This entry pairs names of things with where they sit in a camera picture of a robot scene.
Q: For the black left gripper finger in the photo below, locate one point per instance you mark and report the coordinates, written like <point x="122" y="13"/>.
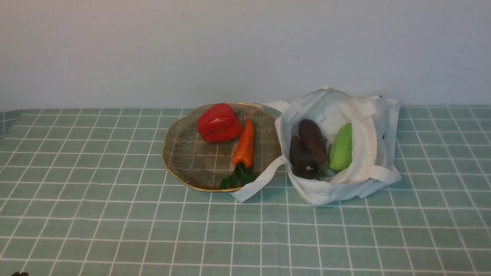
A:
<point x="19" y="274"/>

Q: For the white cloth tote bag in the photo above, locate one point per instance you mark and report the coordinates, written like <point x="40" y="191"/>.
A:
<point x="374" y="127"/>

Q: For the green checkered tablecloth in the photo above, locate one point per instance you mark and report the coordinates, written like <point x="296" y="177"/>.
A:
<point x="85" y="193"/>

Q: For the gold-rimmed glass plate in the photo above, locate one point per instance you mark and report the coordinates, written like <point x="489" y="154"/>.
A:
<point x="203" y="166"/>

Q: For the red bell pepper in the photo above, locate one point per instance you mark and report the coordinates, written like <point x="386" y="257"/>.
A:
<point x="219" y="124"/>

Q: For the orange carrot with leaves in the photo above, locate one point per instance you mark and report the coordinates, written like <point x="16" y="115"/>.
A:
<point x="242" y="159"/>

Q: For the dark purple eggplant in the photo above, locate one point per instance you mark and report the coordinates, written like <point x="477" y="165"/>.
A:
<point x="314" y="141"/>
<point x="303" y="162"/>

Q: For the light green vegetable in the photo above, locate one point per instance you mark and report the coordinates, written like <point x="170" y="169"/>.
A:
<point x="340" y="152"/>

